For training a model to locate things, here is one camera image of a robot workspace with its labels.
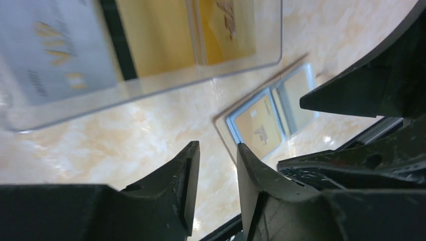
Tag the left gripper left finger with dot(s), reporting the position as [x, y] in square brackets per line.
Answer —
[159, 206]

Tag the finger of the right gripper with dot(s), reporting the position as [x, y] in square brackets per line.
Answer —
[396, 161]
[388, 81]

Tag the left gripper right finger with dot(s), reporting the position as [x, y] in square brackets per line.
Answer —
[325, 203]

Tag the clear plastic card box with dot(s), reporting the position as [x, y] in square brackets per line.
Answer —
[17, 115]

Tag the yellow card stack in box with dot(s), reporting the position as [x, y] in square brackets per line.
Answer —
[166, 36]

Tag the grey credit card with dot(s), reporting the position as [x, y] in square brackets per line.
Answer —
[56, 49]

